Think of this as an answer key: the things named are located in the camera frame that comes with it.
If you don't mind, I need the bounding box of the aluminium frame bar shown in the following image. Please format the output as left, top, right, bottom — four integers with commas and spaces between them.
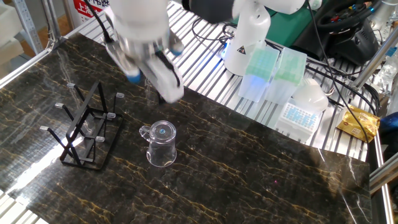
350, 26, 398, 91

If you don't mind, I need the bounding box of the green pipette tip box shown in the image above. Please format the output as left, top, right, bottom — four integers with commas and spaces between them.
238, 46, 280, 103
266, 47, 308, 106

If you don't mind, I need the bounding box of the translucent white plastic container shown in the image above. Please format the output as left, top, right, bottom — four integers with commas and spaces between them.
291, 77, 330, 113

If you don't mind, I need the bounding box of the gold foil packet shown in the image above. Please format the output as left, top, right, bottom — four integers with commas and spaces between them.
335, 104, 381, 144

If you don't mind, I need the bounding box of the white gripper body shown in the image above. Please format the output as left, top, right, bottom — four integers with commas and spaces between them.
138, 52, 185, 104

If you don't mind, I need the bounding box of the black cable bundle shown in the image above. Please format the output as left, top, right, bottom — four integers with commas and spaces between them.
306, 57, 379, 116

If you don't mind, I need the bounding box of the silver wrist module blue tape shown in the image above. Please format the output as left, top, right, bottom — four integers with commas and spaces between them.
167, 30, 185, 57

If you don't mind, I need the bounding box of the black wire cup rack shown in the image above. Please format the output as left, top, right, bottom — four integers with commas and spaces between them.
39, 81, 125, 171

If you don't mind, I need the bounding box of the clear plastic bag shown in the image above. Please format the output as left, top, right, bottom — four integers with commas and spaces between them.
373, 52, 398, 94

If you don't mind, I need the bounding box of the silver wrist camera blue tape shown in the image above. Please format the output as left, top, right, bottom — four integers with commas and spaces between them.
104, 40, 142, 84

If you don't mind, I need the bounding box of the grey perforated shelf post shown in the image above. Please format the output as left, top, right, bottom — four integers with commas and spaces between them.
12, 0, 44, 56

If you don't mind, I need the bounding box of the thin black cable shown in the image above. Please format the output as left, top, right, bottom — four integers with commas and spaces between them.
306, 0, 373, 142

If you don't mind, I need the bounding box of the black base cable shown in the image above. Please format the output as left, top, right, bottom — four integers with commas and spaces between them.
191, 17, 238, 47

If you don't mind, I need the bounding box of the black marble pattern mat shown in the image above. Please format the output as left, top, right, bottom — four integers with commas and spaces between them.
0, 34, 373, 224

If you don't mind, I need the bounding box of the black racing steering wheel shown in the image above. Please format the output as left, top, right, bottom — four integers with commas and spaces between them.
292, 0, 382, 66

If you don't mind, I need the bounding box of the white translucent plastic box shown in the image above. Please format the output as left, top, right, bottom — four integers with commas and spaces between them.
274, 101, 323, 143

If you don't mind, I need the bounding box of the white plastic bin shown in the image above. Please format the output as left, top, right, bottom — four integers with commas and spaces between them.
0, 2, 24, 44

